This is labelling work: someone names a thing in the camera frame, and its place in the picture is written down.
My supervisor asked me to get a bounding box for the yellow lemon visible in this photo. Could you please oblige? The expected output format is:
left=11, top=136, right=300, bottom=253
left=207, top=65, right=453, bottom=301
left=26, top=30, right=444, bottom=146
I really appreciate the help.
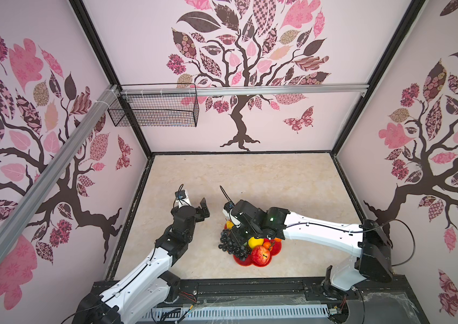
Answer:
left=248, top=237, right=265, bottom=250

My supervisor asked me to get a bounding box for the red flower-shaped bowl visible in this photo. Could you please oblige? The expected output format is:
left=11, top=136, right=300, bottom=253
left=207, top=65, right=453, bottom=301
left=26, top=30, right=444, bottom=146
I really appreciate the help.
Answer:
left=231, top=225, right=282, bottom=267

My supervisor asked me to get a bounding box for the black grape bunch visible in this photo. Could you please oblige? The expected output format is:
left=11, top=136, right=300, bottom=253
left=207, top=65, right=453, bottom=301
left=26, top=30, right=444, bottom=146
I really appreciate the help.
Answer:
left=218, top=229, right=251, bottom=261

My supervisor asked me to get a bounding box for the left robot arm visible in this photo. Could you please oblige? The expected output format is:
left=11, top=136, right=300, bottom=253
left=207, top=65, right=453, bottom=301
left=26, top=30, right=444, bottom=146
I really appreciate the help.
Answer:
left=62, top=198, right=210, bottom=323

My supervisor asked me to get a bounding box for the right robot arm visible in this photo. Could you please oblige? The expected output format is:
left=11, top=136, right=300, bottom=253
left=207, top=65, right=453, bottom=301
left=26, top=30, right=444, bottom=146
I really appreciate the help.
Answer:
left=219, top=200, right=395, bottom=295

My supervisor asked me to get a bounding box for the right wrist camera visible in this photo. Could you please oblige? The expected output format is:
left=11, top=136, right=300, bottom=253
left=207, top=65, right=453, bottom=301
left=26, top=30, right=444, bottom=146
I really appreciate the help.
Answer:
left=223, top=202, right=234, bottom=222

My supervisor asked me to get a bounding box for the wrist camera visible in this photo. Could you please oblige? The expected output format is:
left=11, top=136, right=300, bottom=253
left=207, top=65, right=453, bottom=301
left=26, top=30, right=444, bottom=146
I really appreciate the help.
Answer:
left=223, top=202, right=234, bottom=222
left=175, top=190, right=191, bottom=208

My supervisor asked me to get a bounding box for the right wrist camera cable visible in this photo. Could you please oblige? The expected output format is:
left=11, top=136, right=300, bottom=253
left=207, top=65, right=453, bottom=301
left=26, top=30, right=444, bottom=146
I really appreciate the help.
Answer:
left=219, top=185, right=236, bottom=205

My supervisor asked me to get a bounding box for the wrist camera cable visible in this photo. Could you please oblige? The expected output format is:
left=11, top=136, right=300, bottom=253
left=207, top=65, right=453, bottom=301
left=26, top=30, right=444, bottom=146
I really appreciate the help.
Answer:
left=171, top=184, right=185, bottom=209
left=219, top=185, right=236, bottom=205

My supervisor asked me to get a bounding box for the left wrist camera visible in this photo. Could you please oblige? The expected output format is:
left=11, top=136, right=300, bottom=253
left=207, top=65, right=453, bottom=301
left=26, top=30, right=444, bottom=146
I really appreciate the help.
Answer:
left=175, top=190, right=191, bottom=208

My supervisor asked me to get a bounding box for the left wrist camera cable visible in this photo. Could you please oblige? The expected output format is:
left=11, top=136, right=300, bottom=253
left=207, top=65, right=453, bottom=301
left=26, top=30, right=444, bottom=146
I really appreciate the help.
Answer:
left=171, top=184, right=185, bottom=209

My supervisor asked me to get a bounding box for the white slotted cable duct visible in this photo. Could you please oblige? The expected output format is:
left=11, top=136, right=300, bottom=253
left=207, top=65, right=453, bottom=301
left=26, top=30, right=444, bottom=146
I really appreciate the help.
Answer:
left=140, top=305, right=330, bottom=323

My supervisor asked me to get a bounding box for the black wire basket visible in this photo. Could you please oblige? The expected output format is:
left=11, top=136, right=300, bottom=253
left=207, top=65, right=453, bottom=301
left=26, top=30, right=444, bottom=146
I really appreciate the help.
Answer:
left=107, top=82, right=200, bottom=128

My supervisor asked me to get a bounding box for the aluminium rail back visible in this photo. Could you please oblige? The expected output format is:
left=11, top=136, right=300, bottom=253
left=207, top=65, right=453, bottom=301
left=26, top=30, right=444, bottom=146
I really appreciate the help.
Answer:
left=121, top=84, right=369, bottom=97

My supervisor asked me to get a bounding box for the aluminium rail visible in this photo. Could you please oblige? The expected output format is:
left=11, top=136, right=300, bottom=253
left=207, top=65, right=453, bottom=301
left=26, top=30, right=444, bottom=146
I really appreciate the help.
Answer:
left=121, top=84, right=369, bottom=97
left=0, top=85, right=119, bottom=264

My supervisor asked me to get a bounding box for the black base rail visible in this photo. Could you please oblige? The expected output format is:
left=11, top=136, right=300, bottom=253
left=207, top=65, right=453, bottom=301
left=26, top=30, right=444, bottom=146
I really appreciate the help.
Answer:
left=78, top=275, right=430, bottom=324

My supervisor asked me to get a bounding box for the aluminium rail left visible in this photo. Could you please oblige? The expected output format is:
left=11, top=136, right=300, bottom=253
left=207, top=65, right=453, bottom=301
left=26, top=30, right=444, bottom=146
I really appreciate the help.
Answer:
left=0, top=85, right=119, bottom=264

